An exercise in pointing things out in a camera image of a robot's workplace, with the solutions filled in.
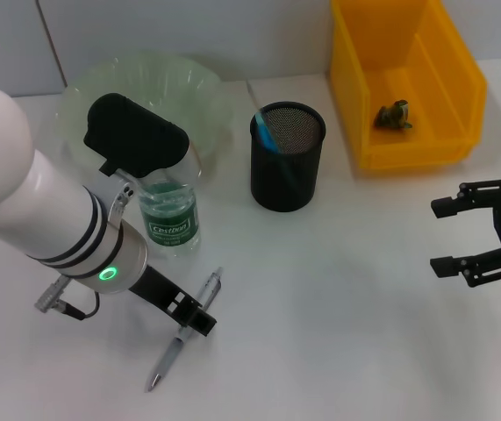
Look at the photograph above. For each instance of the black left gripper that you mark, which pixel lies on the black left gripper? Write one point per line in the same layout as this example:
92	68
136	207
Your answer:
162	289

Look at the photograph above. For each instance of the grey white ballpoint pen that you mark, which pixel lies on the grey white ballpoint pen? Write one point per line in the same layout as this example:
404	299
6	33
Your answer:
166	359

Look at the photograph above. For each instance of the clear green-label water bottle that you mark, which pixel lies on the clear green-label water bottle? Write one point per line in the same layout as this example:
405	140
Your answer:
171	228

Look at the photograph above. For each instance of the green plastic wrapper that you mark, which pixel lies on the green plastic wrapper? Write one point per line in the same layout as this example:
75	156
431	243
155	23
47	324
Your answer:
392	116

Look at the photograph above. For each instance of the blue sheathed scissors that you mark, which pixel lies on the blue sheathed scissors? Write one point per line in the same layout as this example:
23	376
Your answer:
267	136

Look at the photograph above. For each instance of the clear plastic ruler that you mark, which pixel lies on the clear plastic ruler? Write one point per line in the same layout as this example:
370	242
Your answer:
256	103

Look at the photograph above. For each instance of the black mesh pen holder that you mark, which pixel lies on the black mesh pen holder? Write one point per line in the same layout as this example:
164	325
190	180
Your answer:
285	184

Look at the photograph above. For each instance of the pale green glass fruit bowl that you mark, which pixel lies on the pale green glass fruit bowl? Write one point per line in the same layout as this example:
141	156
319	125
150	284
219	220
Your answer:
202	96

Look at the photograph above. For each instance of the yellow plastic bin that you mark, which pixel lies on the yellow plastic bin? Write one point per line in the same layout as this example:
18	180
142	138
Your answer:
443	66

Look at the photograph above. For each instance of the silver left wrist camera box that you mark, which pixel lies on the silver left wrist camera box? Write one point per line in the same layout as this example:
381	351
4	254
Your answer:
136	136

